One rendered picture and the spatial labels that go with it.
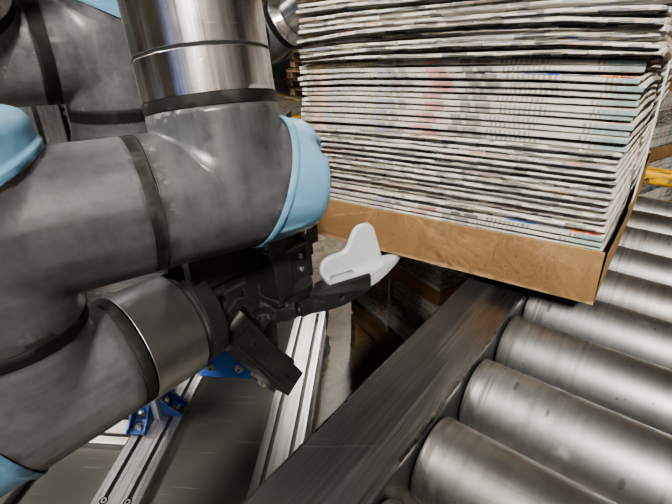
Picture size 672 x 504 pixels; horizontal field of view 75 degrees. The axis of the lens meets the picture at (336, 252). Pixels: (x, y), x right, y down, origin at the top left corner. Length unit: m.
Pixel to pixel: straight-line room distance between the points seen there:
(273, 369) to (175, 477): 0.66
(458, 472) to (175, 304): 0.19
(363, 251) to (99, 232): 0.23
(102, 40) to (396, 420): 0.48
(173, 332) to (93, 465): 0.83
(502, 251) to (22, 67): 0.49
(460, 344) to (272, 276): 0.15
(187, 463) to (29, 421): 0.78
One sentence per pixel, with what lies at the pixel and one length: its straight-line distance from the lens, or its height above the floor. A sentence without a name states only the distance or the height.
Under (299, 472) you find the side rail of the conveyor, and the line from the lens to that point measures 0.25.
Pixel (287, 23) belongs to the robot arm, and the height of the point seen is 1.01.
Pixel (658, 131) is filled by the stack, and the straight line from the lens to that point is 1.81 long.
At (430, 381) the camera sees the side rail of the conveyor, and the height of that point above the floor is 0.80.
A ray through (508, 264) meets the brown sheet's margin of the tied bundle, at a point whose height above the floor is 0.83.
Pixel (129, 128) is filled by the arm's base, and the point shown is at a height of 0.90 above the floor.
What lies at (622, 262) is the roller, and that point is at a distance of 0.52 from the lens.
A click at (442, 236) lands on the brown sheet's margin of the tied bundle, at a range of 0.39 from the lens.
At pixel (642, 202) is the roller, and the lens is 0.71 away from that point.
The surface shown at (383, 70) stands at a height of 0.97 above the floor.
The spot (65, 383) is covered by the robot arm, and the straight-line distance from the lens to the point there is 0.27.
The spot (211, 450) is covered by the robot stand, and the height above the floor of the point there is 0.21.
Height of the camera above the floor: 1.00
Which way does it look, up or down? 27 degrees down
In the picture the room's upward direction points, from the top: straight up
